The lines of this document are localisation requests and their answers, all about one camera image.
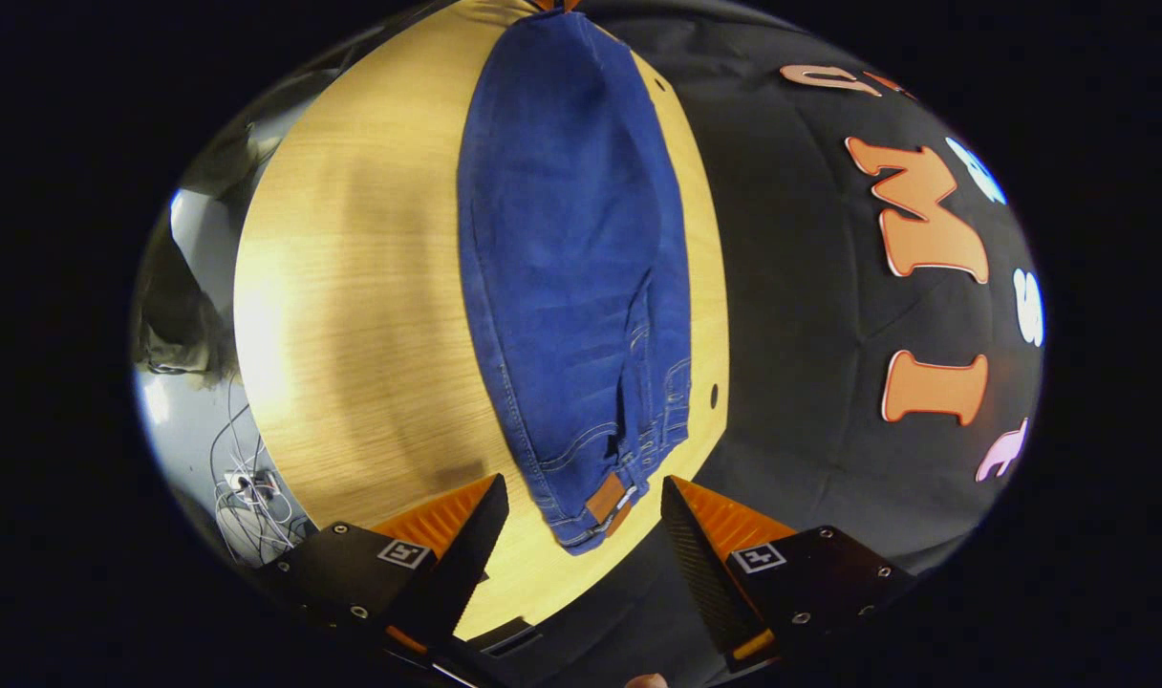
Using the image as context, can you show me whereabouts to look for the blue denim jeans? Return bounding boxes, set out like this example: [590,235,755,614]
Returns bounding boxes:
[457,8,694,557]

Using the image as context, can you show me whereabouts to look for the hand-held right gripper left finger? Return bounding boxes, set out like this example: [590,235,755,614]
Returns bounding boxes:
[252,473,511,670]

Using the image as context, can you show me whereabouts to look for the white power strip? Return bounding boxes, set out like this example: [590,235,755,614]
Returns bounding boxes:
[224,468,281,505]

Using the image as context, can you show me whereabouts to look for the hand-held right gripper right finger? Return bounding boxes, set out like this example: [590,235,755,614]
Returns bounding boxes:
[659,475,918,674]

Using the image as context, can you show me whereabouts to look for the dark cloth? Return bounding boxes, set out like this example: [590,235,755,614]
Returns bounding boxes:
[134,215,238,376]

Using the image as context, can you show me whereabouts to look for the tangle of white cables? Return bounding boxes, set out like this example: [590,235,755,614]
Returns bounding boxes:
[208,377,312,567]

